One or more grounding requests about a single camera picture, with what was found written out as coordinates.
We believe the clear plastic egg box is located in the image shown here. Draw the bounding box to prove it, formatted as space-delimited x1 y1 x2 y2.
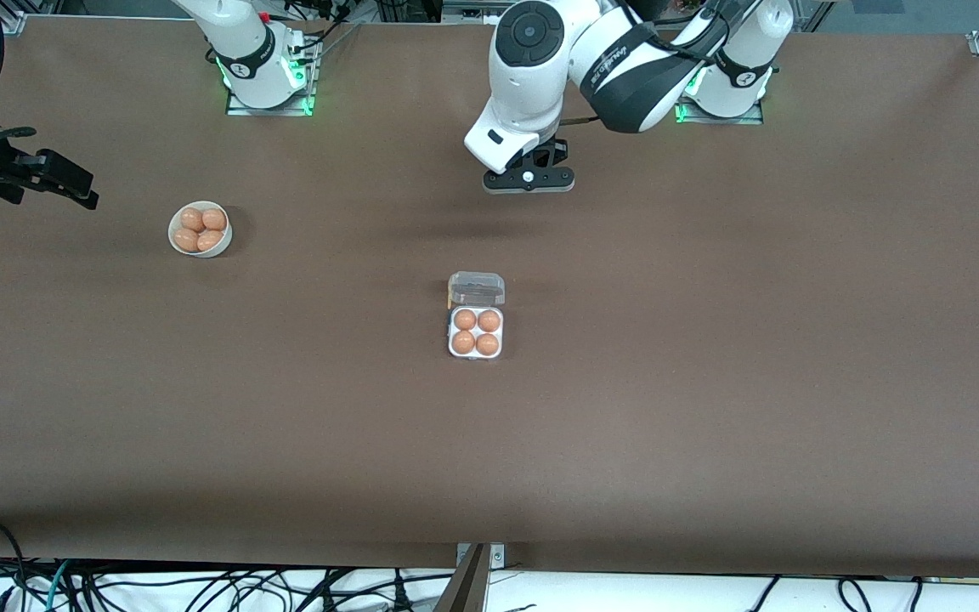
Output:
447 270 507 361

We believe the white round bowl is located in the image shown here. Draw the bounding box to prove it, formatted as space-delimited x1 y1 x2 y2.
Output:
167 201 234 258

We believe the dark grey metal bar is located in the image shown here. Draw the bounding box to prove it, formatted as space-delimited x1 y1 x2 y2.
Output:
434 544 490 612

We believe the teal cable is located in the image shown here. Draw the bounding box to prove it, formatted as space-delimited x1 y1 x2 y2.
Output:
46 559 76 612

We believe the small metal bracket plate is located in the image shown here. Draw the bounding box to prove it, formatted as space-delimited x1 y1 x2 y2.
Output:
456 542 506 569

